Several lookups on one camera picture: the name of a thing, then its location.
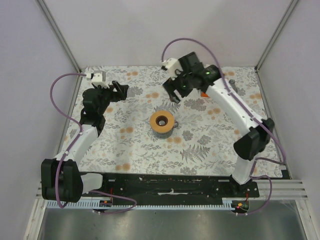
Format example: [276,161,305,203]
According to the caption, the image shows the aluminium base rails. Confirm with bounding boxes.
[34,159,311,201]

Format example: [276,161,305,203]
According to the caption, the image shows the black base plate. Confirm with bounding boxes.
[97,173,260,199]

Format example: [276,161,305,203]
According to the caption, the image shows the aluminium frame post left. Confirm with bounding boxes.
[35,0,82,73]

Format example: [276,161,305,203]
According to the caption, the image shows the aluminium frame post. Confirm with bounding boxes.
[254,0,300,73]
[35,0,82,73]

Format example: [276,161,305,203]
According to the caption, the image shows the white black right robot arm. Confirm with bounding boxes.
[161,52,275,197]

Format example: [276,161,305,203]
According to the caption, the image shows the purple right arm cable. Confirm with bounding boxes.
[161,37,287,216]

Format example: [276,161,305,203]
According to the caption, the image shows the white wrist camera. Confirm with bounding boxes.
[161,58,182,78]
[85,70,109,89]

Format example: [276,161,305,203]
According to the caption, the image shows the light blue cable duct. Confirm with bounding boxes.
[46,197,247,210]

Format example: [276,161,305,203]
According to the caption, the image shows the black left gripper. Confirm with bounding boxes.
[94,81,129,115]

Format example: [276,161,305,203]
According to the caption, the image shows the grey ribbed glass dripper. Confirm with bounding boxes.
[229,79,239,93]

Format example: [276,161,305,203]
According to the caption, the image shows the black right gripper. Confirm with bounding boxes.
[163,68,194,105]

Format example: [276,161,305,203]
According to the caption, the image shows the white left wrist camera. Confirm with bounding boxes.
[85,70,109,89]

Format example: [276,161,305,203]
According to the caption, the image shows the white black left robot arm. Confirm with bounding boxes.
[40,81,129,208]

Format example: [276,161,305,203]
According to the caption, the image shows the grey glass carafe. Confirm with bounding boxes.
[153,120,179,139]

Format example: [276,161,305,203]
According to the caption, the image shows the round wooden dripper stand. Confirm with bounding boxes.
[149,110,175,133]

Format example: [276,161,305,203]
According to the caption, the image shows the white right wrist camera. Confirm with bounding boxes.
[161,58,182,78]

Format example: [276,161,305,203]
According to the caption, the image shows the orange coffee filter box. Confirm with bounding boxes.
[201,92,209,98]

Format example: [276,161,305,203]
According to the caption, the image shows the aluminium frame post right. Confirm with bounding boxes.
[254,0,300,73]

